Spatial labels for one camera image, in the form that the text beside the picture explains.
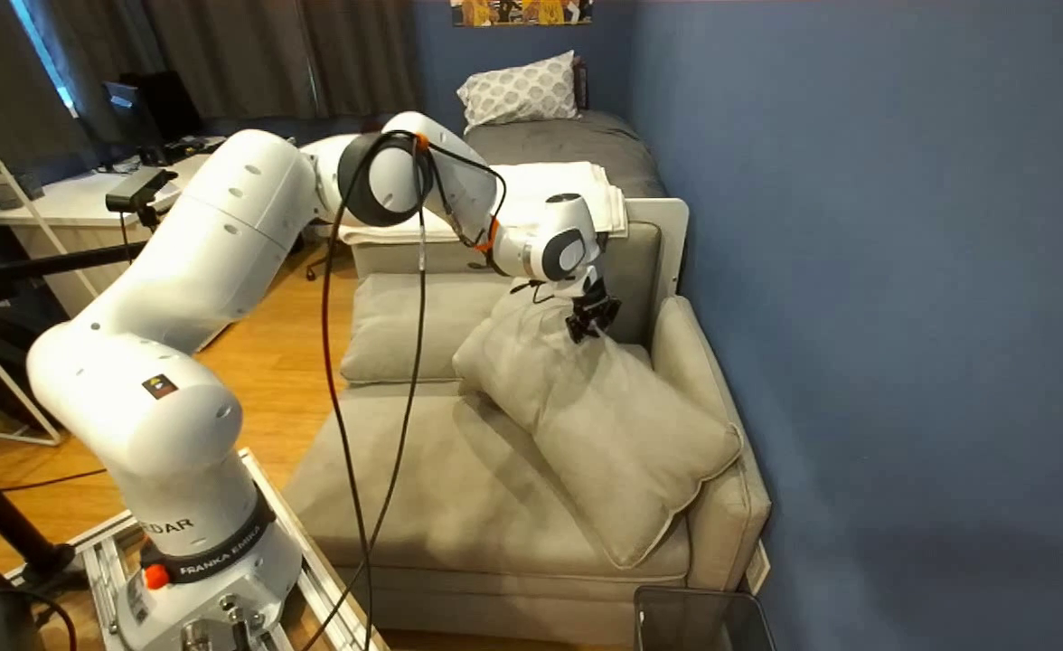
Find white desk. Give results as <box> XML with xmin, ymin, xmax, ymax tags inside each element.
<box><xmin>0</xmin><ymin>131</ymin><xmax>300</xmax><ymax>234</ymax></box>

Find grey sofa pillow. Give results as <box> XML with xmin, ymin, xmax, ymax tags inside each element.
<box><xmin>337</xmin><ymin>273</ymin><xmax>540</xmax><ymax>391</ymax></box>
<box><xmin>448</xmin><ymin>280</ymin><xmax>748</xmax><ymax>571</ymax></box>

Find black camera on stand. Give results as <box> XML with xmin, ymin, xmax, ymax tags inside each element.
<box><xmin>100</xmin><ymin>168</ymin><xmax>183</xmax><ymax>233</ymax></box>

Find framed wall picture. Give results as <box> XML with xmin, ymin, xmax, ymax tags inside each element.
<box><xmin>448</xmin><ymin>0</ymin><xmax>598</xmax><ymax>33</ymax></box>

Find grey fabric sofa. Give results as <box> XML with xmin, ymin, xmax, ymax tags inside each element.
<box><xmin>282</xmin><ymin>222</ymin><xmax>776</xmax><ymax>651</ymax></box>

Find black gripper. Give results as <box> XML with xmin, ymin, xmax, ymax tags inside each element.
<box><xmin>561</xmin><ymin>273</ymin><xmax>620</xmax><ymax>346</ymax></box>

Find white folding rack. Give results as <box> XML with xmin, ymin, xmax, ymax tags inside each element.
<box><xmin>0</xmin><ymin>148</ymin><xmax>70</xmax><ymax>453</ymax></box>

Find black tripod stand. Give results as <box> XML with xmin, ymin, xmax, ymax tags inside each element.
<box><xmin>0</xmin><ymin>240</ymin><xmax>153</xmax><ymax>597</ymax></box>

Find black computer monitor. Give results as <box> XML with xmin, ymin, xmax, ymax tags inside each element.
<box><xmin>100</xmin><ymin>68</ymin><xmax>213</xmax><ymax>162</ymax></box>

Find dark grey curtains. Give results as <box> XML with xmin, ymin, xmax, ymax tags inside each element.
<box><xmin>0</xmin><ymin>0</ymin><xmax>425</xmax><ymax>137</ymax></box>

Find grey bed mattress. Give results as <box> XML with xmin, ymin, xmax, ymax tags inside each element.
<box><xmin>464</xmin><ymin>110</ymin><xmax>664</xmax><ymax>205</ymax></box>

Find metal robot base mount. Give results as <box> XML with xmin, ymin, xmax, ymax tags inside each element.
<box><xmin>74</xmin><ymin>445</ymin><xmax>394</xmax><ymax>651</ymax></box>

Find patterned white bed pillow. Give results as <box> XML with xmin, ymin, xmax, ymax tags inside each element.
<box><xmin>453</xmin><ymin>47</ymin><xmax>584</xmax><ymax>134</ymax></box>

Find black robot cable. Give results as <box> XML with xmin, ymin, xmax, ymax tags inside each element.
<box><xmin>314</xmin><ymin>127</ymin><xmax>512</xmax><ymax>651</ymax></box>

